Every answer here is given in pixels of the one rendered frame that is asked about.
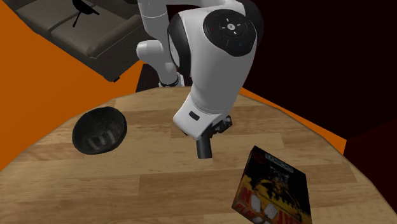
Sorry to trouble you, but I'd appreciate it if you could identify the black and yellow game box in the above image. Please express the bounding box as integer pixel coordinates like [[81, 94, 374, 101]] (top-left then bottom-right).
[[231, 145, 314, 224]]

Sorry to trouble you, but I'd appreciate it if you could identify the black bowl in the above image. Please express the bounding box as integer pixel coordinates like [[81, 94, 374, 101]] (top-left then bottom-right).
[[71, 106, 129, 155]]

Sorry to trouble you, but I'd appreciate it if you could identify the dark grey sofa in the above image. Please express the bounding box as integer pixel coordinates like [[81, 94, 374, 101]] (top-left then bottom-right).
[[2, 0, 157, 83]]

